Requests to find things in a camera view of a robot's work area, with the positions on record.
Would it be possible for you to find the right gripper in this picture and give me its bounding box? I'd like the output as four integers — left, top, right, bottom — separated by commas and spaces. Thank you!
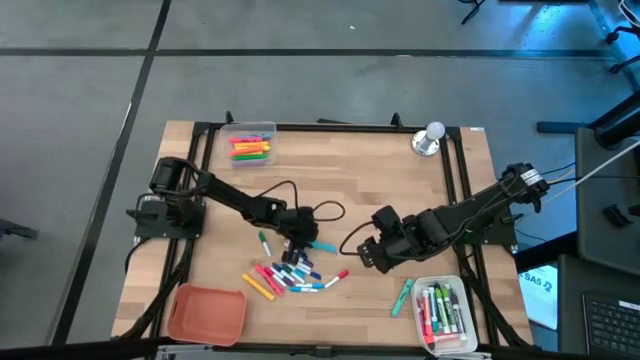
357, 204, 436, 275

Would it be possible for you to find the teal green cap pen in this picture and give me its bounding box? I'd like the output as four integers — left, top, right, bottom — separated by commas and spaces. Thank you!
281, 263, 307, 282

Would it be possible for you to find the purple cap pen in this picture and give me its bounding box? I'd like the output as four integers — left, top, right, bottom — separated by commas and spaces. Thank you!
271, 263, 297, 287

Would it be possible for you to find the red cap pen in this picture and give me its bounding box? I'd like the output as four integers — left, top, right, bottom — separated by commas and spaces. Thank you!
323, 269, 350, 290
263, 266, 287, 288

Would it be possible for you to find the mint green highlighter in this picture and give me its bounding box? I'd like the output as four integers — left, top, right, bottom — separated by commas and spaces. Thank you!
390, 278, 416, 319

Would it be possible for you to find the teal whiteboard marker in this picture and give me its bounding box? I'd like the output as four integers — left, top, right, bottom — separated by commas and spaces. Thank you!
428, 285, 441, 333

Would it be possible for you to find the red whiteboard marker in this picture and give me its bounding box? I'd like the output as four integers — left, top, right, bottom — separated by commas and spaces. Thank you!
421, 288, 436, 347

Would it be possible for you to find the green whiteboard marker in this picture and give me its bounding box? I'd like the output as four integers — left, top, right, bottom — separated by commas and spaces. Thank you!
434, 284, 451, 335
442, 283, 459, 334

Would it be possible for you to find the white translucent plastic bin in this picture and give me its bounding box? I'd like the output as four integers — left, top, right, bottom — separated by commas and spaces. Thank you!
410, 274, 480, 357

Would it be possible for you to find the clear plastic bin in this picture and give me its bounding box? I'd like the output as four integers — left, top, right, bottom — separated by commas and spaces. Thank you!
218, 121, 278, 169

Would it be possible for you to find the light bulb on silver base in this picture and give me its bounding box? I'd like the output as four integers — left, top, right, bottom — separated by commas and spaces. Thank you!
411, 120, 446, 157

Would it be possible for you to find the terracotta plastic tray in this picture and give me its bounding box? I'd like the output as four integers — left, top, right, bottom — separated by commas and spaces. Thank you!
167, 283, 248, 347

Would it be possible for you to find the white box blue print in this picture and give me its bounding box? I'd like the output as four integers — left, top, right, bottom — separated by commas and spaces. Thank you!
518, 264, 559, 331

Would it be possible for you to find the dark grey side table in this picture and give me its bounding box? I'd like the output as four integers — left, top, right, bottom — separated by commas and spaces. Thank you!
574, 127, 640, 276

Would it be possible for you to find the small black desk item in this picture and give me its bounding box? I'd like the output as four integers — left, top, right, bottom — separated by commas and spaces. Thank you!
602, 204, 635, 230

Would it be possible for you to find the black laptop keyboard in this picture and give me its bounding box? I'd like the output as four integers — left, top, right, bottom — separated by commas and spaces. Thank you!
582, 292, 640, 360

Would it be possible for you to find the black chair base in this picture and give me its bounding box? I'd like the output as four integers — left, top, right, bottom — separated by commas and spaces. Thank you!
458, 0, 487, 26

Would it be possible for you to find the black stand base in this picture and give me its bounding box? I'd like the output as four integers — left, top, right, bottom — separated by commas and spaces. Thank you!
537, 92, 640, 149

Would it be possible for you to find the black crossbar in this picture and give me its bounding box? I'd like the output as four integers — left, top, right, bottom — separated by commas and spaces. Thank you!
0, 337, 640, 360

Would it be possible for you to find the black chair leg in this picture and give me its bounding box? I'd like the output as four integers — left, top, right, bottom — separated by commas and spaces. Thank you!
0, 218, 40, 242

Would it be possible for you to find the black office chair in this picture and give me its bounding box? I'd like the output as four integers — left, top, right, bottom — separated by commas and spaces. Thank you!
603, 24, 640, 76

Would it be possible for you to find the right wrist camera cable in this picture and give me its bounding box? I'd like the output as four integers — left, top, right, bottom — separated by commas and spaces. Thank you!
338, 220, 377, 257

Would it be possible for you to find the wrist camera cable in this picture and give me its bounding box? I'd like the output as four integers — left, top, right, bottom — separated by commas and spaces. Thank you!
253, 178, 347, 224
338, 220, 377, 257

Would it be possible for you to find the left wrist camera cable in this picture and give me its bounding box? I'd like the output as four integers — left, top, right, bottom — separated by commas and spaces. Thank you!
253, 178, 347, 224

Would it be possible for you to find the white cable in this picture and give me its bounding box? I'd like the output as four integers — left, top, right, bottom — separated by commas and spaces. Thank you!
574, 139, 640, 186

